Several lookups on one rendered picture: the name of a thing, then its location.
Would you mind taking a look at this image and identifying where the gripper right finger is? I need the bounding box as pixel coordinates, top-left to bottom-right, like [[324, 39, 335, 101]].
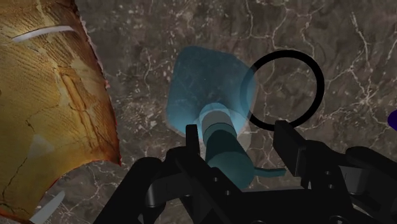
[[272, 120, 397, 224]]

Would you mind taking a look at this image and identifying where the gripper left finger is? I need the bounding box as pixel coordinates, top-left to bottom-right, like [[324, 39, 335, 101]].
[[93, 123, 246, 224]]

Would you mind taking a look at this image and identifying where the blue translucent spray bottle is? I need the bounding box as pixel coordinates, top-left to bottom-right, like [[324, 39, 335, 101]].
[[165, 45, 288, 191]]

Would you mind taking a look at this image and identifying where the dark purple object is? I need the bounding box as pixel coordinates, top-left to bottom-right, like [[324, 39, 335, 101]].
[[387, 109, 397, 132]]

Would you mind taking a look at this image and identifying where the tan cracked bread loaf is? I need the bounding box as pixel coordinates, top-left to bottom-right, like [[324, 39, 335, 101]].
[[0, 0, 122, 224]]

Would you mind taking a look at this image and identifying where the black ring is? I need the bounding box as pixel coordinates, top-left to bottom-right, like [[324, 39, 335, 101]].
[[240, 49, 326, 132]]

